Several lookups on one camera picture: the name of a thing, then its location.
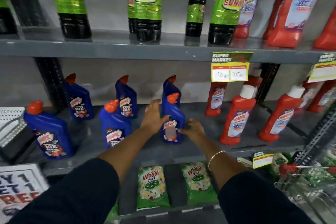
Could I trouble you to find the person's right forearm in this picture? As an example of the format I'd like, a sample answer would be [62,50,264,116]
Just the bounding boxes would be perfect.
[194,132,314,224]

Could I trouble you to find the thin gold bangle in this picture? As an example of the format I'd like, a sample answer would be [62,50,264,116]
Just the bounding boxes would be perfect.
[208,150,226,171]

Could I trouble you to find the grey metal shelf board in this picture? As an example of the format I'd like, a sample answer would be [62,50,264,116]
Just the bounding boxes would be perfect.
[0,27,336,65]
[16,102,315,177]

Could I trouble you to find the green detergent powder packet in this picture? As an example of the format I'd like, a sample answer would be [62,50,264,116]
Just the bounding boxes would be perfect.
[136,166,171,211]
[104,200,119,223]
[180,162,219,206]

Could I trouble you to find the blue toilet cleaner bottle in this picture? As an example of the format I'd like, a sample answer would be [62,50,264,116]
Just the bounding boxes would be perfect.
[161,93,186,145]

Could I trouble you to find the person's left hand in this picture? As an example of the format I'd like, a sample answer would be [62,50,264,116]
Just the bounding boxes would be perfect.
[140,99,171,134]

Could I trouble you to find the large red cleaner bottle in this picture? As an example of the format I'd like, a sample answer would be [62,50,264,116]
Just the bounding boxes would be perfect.
[266,0,332,48]
[313,6,336,50]
[233,0,264,39]
[262,0,292,40]

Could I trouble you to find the row of small red white-capped bottles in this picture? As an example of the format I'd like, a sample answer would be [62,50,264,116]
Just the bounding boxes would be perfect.
[205,70,336,145]

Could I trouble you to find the black slotted shelf upright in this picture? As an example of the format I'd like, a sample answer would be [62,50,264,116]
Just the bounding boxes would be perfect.
[255,63,281,104]
[0,0,68,111]
[292,100,336,165]

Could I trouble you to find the person's left forearm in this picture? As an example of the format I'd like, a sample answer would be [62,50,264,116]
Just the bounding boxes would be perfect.
[8,126,152,224]

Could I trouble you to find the white perforated metal basket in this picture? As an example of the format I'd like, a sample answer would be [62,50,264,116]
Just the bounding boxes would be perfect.
[0,107,27,149]

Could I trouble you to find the white offer sign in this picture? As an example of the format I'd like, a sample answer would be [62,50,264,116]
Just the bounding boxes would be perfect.
[0,163,50,217]

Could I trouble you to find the yellow and green price tag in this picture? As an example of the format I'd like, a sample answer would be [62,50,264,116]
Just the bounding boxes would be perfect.
[253,152,274,169]
[211,52,254,83]
[308,53,336,83]

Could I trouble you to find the wire shopping trolley red handle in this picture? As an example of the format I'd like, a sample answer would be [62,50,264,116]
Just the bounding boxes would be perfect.
[274,163,336,224]

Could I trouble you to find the row of dark green-label bottles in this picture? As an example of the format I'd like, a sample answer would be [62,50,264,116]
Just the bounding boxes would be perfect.
[0,0,247,46]

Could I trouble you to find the row of blue orange-capped bottles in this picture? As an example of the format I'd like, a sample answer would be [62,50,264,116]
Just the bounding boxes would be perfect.
[24,74,182,160]

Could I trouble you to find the person's right hand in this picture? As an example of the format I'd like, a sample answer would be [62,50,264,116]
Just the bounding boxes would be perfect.
[179,118,205,142]

